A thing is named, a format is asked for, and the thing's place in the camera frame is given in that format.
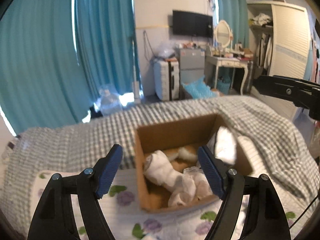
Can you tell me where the clear plastic water jug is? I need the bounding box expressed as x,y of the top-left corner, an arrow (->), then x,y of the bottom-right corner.
99,84 -> 122,116

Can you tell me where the teal curtain right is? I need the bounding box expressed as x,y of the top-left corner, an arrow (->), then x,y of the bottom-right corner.
218,0 -> 249,48

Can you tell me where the grey mini fridge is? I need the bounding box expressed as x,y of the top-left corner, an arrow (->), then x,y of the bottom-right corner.
179,49 -> 205,99

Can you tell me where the teal curtain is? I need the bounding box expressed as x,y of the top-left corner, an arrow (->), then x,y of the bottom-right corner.
1,0 -> 141,133
218,0 -> 249,48

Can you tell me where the blue bubble wrap bag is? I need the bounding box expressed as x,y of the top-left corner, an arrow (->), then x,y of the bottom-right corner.
182,76 -> 219,99

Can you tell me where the grey checked blanket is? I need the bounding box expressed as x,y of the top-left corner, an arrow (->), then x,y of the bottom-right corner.
1,96 -> 319,238

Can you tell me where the white cloth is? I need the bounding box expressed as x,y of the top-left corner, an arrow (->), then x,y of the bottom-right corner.
168,166 -> 213,207

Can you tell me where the white sock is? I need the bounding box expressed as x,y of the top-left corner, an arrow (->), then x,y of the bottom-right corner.
143,150 -> 183,193

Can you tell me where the white black tissue pack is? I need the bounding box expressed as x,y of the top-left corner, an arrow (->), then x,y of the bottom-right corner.
207,126 -> 236,166

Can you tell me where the white oval vanity mirror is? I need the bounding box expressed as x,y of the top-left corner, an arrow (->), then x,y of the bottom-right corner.
214,20 -> 232,48

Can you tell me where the brown cardboard box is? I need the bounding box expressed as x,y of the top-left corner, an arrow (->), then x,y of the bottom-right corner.
134,113 -> 254,213

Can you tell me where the white wardrobe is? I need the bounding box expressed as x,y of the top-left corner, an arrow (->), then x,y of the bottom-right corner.
247,0 -> 312,119

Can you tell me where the teal curtain left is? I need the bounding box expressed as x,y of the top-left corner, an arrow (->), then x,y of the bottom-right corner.
1,0 -> 141,133

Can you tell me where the black wall television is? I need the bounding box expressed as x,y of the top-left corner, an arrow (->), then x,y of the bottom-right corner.
172,10 -> 213,38

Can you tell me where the white dressing table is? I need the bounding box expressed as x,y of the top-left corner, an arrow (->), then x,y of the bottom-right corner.
204,45 -> 249,95

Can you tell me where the white suitcase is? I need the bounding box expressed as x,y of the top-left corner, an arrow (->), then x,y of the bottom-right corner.
153,60 -> 180,101

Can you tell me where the white floral quilt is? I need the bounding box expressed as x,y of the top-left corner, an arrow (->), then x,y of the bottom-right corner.
30,154 -> 308,240

